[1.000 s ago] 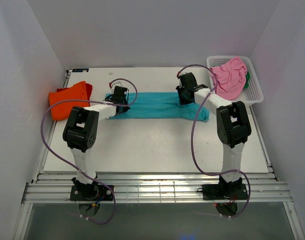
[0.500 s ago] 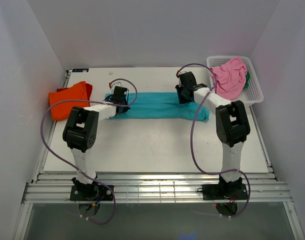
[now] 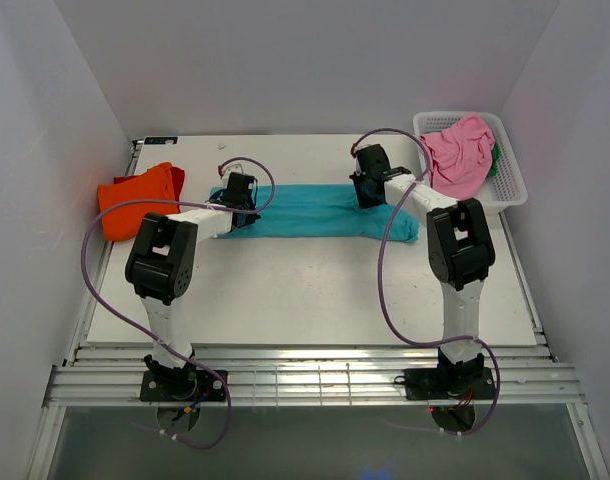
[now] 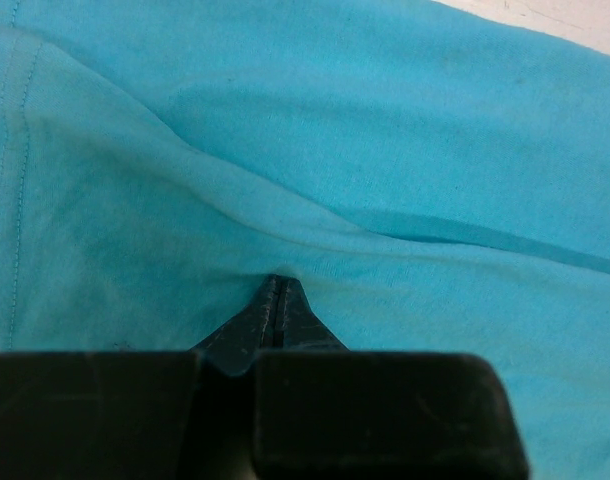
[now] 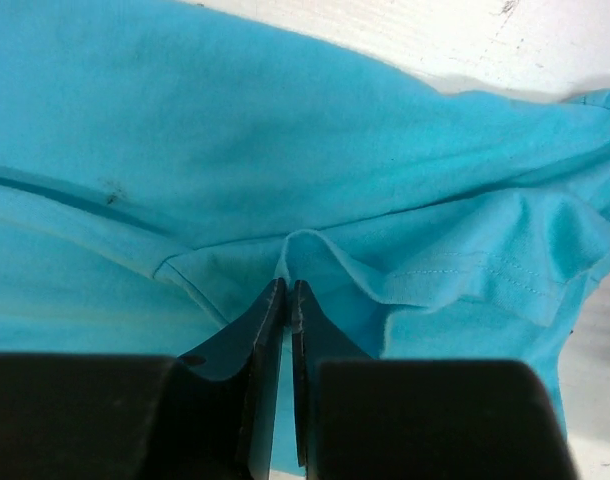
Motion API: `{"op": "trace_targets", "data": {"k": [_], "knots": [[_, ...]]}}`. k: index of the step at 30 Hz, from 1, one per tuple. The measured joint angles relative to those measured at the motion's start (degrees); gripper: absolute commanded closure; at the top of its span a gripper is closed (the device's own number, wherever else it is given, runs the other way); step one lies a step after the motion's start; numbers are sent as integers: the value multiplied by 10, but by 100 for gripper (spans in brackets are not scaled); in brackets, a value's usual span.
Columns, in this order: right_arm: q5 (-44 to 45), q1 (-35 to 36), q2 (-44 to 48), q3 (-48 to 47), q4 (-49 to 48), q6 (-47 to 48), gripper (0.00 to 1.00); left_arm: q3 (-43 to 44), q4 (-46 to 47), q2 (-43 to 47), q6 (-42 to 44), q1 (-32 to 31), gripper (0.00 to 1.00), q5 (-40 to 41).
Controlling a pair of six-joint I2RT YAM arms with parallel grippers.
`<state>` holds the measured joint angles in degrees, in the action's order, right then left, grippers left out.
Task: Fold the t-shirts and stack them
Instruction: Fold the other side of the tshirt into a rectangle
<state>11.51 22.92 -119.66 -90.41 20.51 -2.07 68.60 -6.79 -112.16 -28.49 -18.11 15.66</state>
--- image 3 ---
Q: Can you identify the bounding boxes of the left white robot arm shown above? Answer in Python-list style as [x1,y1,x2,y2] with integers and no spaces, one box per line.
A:
[125,165,260,400]

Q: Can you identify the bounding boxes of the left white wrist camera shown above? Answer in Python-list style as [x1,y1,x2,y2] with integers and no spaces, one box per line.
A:
[218,162,244,187]

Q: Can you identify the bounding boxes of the folded red t shirt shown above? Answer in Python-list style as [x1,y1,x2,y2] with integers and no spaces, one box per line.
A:
[113,166,185,201]

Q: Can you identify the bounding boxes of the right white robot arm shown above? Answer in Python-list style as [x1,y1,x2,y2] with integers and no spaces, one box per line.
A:
[350,144,495,398]

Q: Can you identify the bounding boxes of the pink t shirt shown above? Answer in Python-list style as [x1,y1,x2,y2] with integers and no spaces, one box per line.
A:
[420,113,496,200]

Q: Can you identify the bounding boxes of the aluminium front rail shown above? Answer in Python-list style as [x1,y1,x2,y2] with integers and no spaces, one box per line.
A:
[44,345,585,407]

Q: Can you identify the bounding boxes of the green t shirt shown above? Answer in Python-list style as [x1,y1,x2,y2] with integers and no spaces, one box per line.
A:
[487,143,501,178]

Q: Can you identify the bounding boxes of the folded orange t shirt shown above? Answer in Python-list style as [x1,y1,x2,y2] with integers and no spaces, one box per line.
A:
[96,161,182,243]

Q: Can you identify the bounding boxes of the white plastic basket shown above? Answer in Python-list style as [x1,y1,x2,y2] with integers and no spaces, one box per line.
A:
[413,111,527,215]

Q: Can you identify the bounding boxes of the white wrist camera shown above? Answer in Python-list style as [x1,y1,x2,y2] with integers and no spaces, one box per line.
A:
[218,162,244,187]
[349,144,371,157]

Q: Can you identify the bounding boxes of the turquoise t shirt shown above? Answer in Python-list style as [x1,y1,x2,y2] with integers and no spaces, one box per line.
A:
[220,184,393,240]

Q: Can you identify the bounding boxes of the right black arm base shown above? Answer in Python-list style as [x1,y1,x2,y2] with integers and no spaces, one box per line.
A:
[393,368,496,400]

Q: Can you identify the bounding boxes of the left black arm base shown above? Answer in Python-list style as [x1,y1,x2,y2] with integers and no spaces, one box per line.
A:
[138,370,228,403]

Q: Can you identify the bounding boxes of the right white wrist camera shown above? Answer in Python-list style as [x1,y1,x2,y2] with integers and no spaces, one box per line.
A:
[349,144,371,157]

